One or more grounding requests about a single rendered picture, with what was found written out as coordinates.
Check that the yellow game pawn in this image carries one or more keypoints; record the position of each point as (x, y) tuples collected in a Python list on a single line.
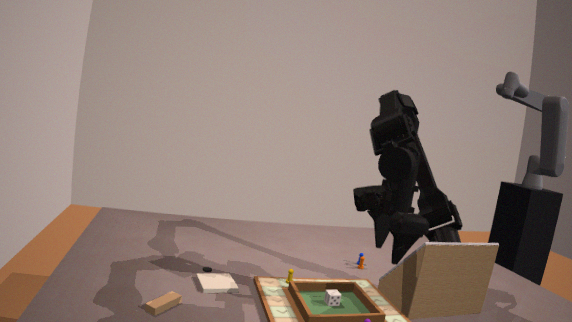
[(290, 275)]

